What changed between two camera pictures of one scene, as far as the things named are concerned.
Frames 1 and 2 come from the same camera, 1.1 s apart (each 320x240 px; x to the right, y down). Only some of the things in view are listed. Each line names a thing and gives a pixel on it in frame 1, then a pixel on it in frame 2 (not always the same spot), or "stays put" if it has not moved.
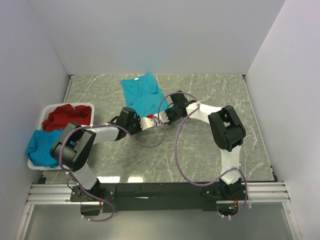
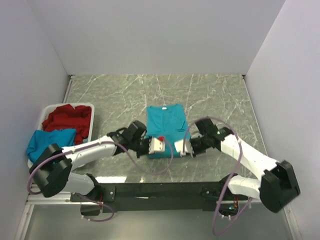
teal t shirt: x=143 y=94 to x=169 y=121
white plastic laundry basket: x=47 y=109 stays put
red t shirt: x=64 y=114 stays put
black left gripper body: x=134 y=127 to x=141 y=145
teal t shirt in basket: x=39 y=150 stays put
